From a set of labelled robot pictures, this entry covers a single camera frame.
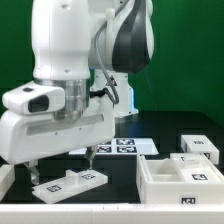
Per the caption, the white marker base sheet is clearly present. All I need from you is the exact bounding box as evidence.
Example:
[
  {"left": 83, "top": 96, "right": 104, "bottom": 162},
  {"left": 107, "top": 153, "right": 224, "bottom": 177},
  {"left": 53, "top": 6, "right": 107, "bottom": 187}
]
[{"left": 68, "top": 137, "right": 160, "bottom": 156}]

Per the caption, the white front fence rail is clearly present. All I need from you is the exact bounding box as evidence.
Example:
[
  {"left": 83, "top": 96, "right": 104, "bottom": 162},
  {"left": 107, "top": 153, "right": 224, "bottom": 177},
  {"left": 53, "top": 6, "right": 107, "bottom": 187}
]
[{"left": 0, "top": 204, "right": 224, "bottom": 224}]

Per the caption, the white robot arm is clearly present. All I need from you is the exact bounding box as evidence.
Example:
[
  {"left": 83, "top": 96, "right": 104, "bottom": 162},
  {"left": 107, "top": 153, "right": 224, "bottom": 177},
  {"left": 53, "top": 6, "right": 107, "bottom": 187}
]
[{"left": 0, "top": 0, "right": 154, "bottom": 183}]

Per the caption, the white cabinet body box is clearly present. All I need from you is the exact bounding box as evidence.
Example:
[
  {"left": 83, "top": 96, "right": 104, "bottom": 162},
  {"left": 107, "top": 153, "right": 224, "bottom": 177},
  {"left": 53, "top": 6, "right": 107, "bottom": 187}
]
[{"left": 136, "top": 155, "right": 224, "bottom": 205}]

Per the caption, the white cabinet top block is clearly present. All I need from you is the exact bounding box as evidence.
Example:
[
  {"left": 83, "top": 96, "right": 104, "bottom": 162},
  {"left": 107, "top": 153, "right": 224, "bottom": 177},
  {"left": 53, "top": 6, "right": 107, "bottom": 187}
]
[{"left": 181, "top": 135, "right": 219, "bottom": 165}]

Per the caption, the white left fence block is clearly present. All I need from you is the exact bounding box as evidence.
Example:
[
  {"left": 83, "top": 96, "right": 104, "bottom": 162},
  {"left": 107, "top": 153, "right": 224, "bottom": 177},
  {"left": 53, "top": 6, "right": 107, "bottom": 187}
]
[{"left": 0, "top": 165, "right": 15, "bottom": 202}]

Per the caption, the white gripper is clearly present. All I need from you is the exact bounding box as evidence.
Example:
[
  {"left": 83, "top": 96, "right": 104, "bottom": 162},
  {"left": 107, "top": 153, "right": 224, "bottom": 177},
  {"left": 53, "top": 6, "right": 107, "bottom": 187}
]
[{"left": 0, "top": 98, "right": 115, "bottom": 185}]

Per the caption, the white door panel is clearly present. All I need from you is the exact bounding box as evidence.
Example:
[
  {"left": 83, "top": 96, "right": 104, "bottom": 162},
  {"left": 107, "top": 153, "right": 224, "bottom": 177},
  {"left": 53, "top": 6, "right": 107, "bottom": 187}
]
[
  {"left": 170, "top": 153, "right": 224, "bottom": 184},
  {"left": 32, "top": 170, "right": 108, "bottom": 204}
]

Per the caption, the white door panel front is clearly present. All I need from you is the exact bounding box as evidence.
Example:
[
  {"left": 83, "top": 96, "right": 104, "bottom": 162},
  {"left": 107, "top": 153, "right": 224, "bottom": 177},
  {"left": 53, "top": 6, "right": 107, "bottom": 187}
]
[{"left": 32, "top": 170, "right": 108, "bottom": 204}]

